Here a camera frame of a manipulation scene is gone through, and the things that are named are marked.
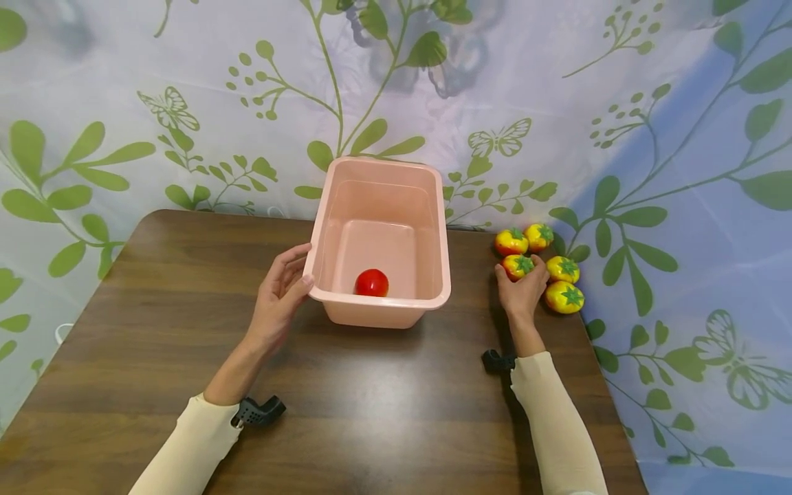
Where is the person's right hand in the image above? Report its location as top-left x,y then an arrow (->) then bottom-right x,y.
494,254 -> 551,333

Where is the person's left hand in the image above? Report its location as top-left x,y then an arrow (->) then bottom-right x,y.
246,243 -> 316,357

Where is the yellow red toy tomato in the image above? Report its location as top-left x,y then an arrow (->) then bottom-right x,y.
546,256 -> 582,285
524,223 -> 556,253
544,280 -> 586,316
494,228 -> 530,257
501,254 -> 536,282

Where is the pink plastic bin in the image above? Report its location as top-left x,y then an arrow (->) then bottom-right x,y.
302,156 -> 452,329

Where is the person's right forearm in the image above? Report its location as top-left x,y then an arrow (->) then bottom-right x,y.
510,323 -> 611,495

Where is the person's left forearm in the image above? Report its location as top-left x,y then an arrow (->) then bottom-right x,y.
129,340 -> 274,495

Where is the black wrist band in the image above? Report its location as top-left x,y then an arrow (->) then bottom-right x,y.
231,395 -> 287,428
481,349 -> 517,375

